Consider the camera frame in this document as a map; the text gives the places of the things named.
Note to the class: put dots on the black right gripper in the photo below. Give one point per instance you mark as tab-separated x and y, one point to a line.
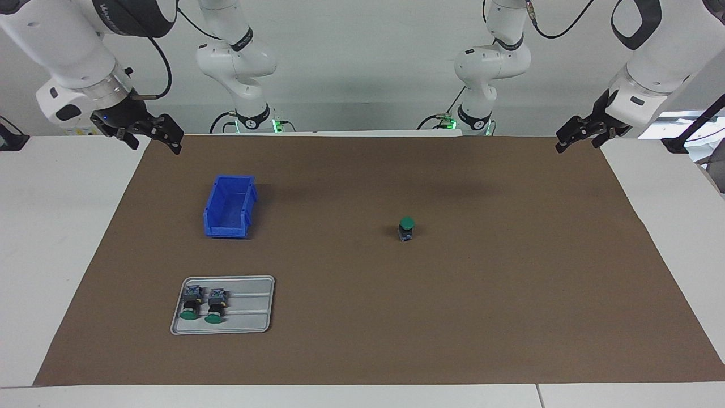
124	116

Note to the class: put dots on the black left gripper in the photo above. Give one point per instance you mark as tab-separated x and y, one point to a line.
605	119

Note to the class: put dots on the green push button switch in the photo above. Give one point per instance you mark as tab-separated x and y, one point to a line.
217	297
191	294
406	224

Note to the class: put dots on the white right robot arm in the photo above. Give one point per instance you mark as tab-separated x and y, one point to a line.
56	39

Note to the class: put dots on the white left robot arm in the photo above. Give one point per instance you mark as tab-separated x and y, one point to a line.
662	56

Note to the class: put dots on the white background box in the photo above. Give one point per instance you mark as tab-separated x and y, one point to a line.
79	132

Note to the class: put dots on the black angled stand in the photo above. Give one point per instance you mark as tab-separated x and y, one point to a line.
677	144

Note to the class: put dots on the blue plastic bin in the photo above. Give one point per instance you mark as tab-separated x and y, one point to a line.
226	231

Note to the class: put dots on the green lit base connector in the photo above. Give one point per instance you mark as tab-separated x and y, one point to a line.
450	122
277	126

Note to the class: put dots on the grey chair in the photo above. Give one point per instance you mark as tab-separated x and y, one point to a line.
718	173

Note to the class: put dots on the grey metal tray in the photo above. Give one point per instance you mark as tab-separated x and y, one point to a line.
255	306

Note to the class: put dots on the brown table mat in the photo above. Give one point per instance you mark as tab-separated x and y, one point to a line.
396	306

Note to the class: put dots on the black clamp mount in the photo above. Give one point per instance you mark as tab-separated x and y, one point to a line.
11	141

